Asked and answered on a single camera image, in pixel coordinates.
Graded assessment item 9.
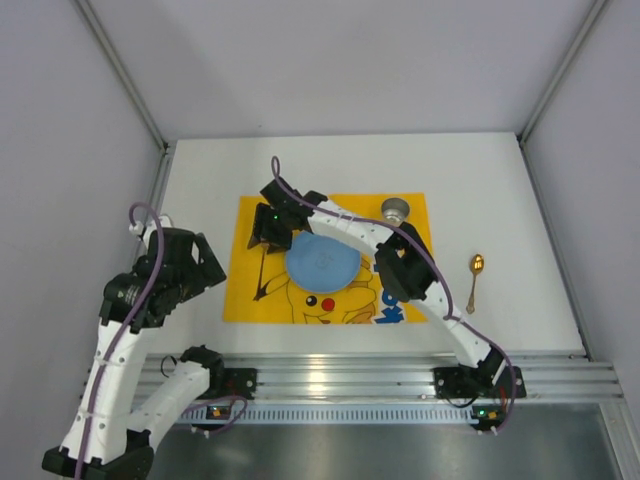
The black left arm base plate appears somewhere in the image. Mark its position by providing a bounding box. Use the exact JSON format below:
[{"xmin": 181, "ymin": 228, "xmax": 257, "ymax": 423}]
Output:
[{"xmin": 218, "ymin": 368, "xmax": 258, "ymax": 400}]

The perforated metal cable tray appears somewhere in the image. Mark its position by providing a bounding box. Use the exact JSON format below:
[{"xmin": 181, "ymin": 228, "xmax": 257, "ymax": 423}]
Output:
[{"xmin": 177, "ymin": 404, "xmax": 501, "ymax": 425}]

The blue plastic plate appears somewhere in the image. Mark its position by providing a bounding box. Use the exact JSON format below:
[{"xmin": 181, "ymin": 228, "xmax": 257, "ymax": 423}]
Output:
[{"xmin": 285, "ymin": 232, "xmax": 361, "ymax": 294}]

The yellow Pikachu cloth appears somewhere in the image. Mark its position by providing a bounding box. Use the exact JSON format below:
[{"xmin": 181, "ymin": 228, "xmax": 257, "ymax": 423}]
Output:
[{"xmin": 223, "ymin": 196, "xmax": 427, "ymax": 325}]

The aluminium mounting rail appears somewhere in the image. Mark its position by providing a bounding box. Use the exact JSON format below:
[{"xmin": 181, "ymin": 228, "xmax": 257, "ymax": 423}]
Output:
[{"xmin": 134, "ymin": 351, "xmax": 625, "ymax": 401}]

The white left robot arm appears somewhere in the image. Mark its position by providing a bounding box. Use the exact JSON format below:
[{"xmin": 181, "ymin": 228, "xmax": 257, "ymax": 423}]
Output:
[{"xmin": 42, "ymin": 227, "xmax": 226, "ymax": 479}]

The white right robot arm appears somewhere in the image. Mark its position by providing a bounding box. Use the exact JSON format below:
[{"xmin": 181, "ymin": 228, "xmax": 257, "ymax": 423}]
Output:
[{"xmin": 260, "ymin": 177, "xmax": 515, "ymax": 388}]

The steel cup with cork base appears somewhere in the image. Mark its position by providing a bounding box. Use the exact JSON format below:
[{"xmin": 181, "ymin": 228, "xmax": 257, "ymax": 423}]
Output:
[{"xmin": 381, "ymin": 197, "xmax": 410, "ymax": 226}]

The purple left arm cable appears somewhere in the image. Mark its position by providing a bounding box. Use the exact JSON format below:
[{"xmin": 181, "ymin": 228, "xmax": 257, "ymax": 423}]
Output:
[{"xmin": 73, "ymin": 201, "xmax": 248, "ymax": 480}]

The copper spoon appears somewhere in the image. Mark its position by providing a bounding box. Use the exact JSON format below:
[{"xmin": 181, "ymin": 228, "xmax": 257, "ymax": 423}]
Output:
[{"xmin": 466, "ymin": 253, "xmax": 485, "ymax": 315}]

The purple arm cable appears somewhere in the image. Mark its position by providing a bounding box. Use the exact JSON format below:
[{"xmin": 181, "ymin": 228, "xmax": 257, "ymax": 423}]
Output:
[
  {"xmin": 269, "ymin": 155, "xmax": 516, "ymax": 436},
  {"xmin": 73, "ymin": 201, "xmax": 248, "ymax": 480}
]

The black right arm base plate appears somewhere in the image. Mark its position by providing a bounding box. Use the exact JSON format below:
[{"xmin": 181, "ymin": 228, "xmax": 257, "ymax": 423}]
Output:
[{"xmin": 433, "ymin": 366, "xmax": 527, "ymax": 400}]

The copper fork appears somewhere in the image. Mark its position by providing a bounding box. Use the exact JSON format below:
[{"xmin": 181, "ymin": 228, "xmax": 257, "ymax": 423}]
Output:
[{"xmin": 253, "ymin": 244, "xmax": 268, "ymax": 301}]

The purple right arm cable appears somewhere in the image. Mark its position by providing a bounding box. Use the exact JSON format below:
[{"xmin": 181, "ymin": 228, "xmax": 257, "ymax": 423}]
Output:
[{"xmin": 269, "ymin": 155, "xmax": 516, "ymax": 436}]

